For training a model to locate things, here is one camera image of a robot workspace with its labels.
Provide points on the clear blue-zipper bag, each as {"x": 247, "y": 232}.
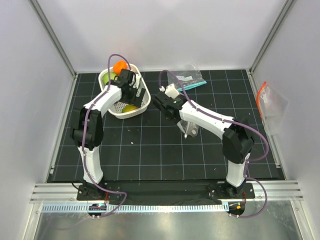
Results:
{"x": 190, "y": 77}

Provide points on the green toy cabbage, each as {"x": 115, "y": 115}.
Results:
{"x": 106, "y": 77}

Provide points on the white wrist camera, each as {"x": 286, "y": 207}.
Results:
{"x": 170, "y": 91}
{"x": 136, "y": 81}

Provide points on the clear orange-zipper bag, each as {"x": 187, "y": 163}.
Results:
{"x": 272, "y": 107}

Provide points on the white perforated plastic basket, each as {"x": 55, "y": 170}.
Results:
{"x": 108, "y": 101}

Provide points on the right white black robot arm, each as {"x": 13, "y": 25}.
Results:
{"x": 237, "y": 141}

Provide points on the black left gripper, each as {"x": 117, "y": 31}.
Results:
{"x": 136, "y": 100}

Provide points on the clear white-dotted zip bag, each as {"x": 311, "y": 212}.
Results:
{"x": 189, "y": 129}

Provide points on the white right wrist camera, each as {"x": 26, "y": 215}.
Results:
{"x": 170, "y": 91}

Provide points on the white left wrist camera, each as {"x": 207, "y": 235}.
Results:
{"x": 136, "y": 81}

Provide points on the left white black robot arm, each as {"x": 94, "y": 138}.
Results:
{"x": 87, "y": 128}

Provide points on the aluminium front rail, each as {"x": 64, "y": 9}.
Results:
{"x": 63, "y": 198}

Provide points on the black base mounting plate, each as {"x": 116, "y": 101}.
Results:
{"x": 170, "y": 192}

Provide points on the yellow green toy mango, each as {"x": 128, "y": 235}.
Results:
{"x": 129, "y": 108}

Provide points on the orange toy fruit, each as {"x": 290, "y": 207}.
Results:
{"x": 119, "y": 66}

